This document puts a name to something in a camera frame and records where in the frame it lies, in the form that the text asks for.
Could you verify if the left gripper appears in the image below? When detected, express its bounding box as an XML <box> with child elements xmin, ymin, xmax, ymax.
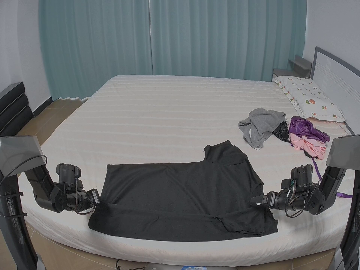
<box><xmin>79</xmin><ymin>189</ymin><xmax>101</xmax><ymax>212</ymax></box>

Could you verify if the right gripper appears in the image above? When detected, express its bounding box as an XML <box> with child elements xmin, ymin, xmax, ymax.
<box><xmin>250</xmin><ymin>191</ymin><xmax>290</xmax><ymax>210</ymax></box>

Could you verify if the black T-shirt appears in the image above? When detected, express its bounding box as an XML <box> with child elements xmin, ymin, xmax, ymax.
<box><xmin>88</xmin><ymin>140</ymin><xmax>279</xmax><ymax>242</ymax></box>

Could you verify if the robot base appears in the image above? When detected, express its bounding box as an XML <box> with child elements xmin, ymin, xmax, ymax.
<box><xmin>152</xmin><ymin>265</ymin><xmax>210</xmax><ymax>270</ymax></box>

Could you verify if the bed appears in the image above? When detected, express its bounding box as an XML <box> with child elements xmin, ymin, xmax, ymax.
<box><xmin>18</xmin><ymin>47</ymin><xmax>360</xmax><ymax>265</ymax></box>

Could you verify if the pink garment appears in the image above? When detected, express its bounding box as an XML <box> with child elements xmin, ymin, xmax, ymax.
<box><xmin>290</xmin><ymin>134</ymin><xmax>327</xmax><ymax>160</ymax></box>

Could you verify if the black shiny garment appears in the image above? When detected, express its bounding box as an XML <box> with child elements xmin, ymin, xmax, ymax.
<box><xmin>272</xmin><ymin>121</ymin><xmax>291</xmax><ymax>143</ymax></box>

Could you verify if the grey garment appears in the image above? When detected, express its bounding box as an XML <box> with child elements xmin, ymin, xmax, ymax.
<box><xmin>238</xmin><ymin>108</ymin><xmax>287</xmax><ymax>151</ymax></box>

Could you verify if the purple garment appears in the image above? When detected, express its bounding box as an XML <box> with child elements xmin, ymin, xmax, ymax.
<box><xmin>289</xmin><ymin>116</ymin><xmax>353</xmax><ymax>199</ymax></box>

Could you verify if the white printed pillow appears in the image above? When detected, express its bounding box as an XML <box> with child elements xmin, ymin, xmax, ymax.
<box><xmin>271</xmin><ymin>76</ymin><xmax>347</xmax><ymax>122</ymax></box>

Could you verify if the black chest of drawers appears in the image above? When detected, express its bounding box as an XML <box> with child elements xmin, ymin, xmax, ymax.
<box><xmin>0</xmin><ymin>82</ymin><xmax>33</xmax><ymax>136</ymax></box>

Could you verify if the grey bedside table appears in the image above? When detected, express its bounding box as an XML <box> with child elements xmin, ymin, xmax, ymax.
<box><xmin>273</xmin><ymin>55</ymin><xmax>312</xmax><ymax>79</ymax></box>

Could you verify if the blue-green curtain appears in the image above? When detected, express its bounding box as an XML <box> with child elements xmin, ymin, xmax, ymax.
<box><xmin>149</xmin><ymin>0</ymin><xmax>307</xmax><ymax>82</ymax></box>
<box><xmin>38</xmin><ymin>0</ymin><xmax>154</xmax><ymax>101</ymax></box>

